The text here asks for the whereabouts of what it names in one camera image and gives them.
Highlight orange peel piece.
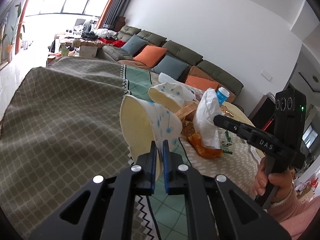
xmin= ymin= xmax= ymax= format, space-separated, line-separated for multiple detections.
xmin=188 ymin=133 xmax=223 ymax=159

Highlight white tissue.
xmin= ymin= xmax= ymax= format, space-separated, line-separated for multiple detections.
xmin=193 ymin=88 xmax=222 ymax=150

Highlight paper bowl blue dots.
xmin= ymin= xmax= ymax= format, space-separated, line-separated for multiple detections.
xmin=120 ymin=95 xmax=182 ymax=179
xmin=148 ymin=82 xmax=185 ymax=112

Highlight gold foil wrapper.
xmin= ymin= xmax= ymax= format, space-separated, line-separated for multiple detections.
xmin=175 ymin=102 xmax=198 ymax=138

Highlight white foam fruit net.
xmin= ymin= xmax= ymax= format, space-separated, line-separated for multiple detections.
xmin=158 ymin=73 xmax=196 ymax=101

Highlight pink sleeve right forearm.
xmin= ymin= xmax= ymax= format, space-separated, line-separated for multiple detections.
xmin=267 ymin=187 xmax=320 ymax=239

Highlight right hand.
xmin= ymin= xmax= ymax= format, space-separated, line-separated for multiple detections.
xmin=253 ymin=157 xmax=292 ymax=203

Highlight blue white paper cup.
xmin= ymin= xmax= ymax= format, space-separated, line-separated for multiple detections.
xmin=216 ymin=87 xmax=230 ymax=105

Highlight patterned tablecloth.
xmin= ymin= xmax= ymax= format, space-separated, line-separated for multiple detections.
xmin=1 ymin=57 xmax=260 ymax=239

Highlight orange cushion near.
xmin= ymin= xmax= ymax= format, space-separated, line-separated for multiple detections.
xmin=185 ymin=75 xmax=219 ymax=91

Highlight orange cushion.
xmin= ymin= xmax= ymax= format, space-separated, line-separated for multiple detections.
xmin=133 ymin=45 xmax=167 ymax=68
xmin=185 ymin=75 xmax=219 ymax=91

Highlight brown sofa blanket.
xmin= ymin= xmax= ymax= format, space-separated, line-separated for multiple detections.
xmin=188 ymin=66 xmax=236 ymax=103

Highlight blue grey cushion near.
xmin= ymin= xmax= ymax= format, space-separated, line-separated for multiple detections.
xmin=151 ymin=55 xmax=189 ymax=80

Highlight blue grey cushion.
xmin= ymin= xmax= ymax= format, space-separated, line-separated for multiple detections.
xmin=121 ymin=35 xmax=147 ymax=56
xmin=151 ymin=55 xmax=189 ymax=80

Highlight orange cushion far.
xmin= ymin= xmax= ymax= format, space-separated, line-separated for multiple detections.
xmin=133 ymin=45 xmax=167 ymax=68

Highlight dark green sectional sofa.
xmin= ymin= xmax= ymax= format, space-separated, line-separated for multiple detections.
xmin=97 ymin=25 xmax=244 ymax=97

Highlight blue grey cushion far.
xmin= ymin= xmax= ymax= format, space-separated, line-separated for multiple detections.
xmin=121 ymin=35 xmax=147 ymax=56

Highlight cluttered coffee table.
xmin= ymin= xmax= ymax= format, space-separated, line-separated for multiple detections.
xmin=47 ymin=34 xmax=107 ymax=64

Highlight white office chair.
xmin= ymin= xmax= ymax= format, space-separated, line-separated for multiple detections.
xmin=73 ymin=18 xmax=86 ymax=33

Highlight tall green houseplant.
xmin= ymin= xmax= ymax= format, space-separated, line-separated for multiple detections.
xmin=2 ymin=2 xmax=25 ymax=63

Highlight orange grey curtain right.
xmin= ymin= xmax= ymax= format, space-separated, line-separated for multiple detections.
xmin=97 ymin=0 xmax=130 ymax=29

